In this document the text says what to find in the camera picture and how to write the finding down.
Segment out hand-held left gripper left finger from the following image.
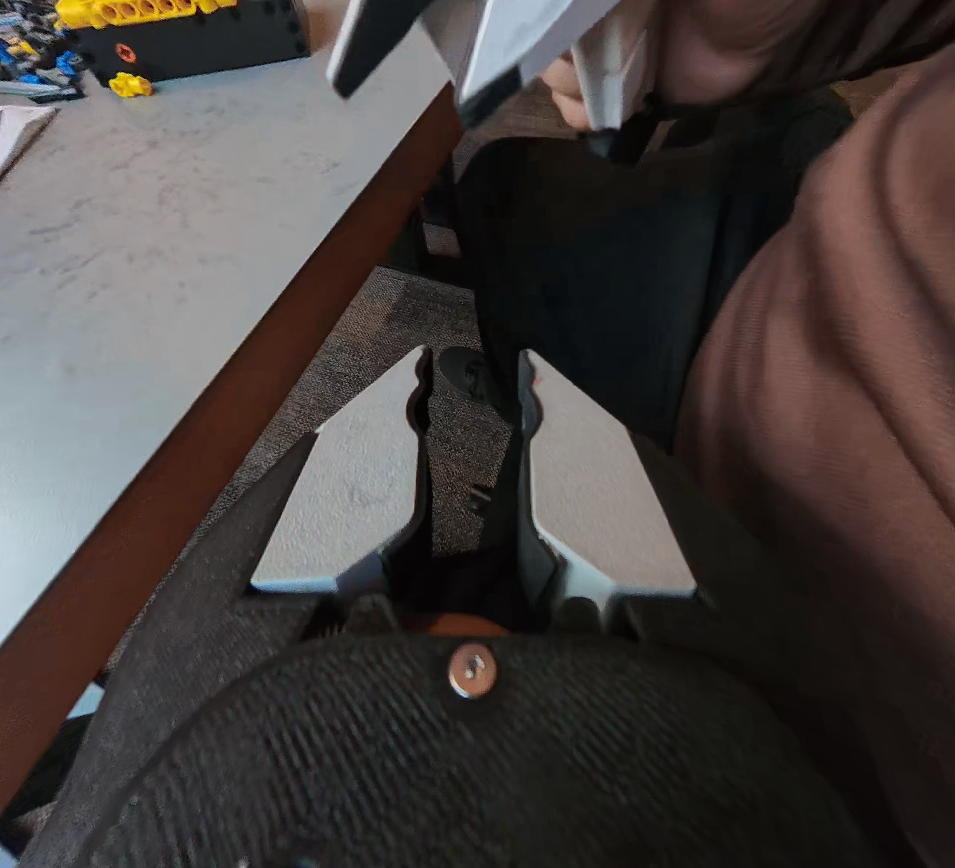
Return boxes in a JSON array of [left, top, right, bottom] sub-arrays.
[[251, 348, 435, 600]]

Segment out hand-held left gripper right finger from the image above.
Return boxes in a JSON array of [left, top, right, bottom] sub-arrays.
[[515, 349, 699, 615]]

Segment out grey desk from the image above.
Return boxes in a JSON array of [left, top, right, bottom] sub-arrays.
[[0, 0, 467, 817]]

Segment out person's right hand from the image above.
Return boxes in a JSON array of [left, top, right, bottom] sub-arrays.
[[539, 52, 593, 132]]

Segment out pile of small bricks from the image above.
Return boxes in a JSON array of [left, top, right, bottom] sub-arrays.
[[0, 0, 85, 105]]

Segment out building instruction booklet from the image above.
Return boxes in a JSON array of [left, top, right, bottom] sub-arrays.
[[0, 103, 59, 183]]

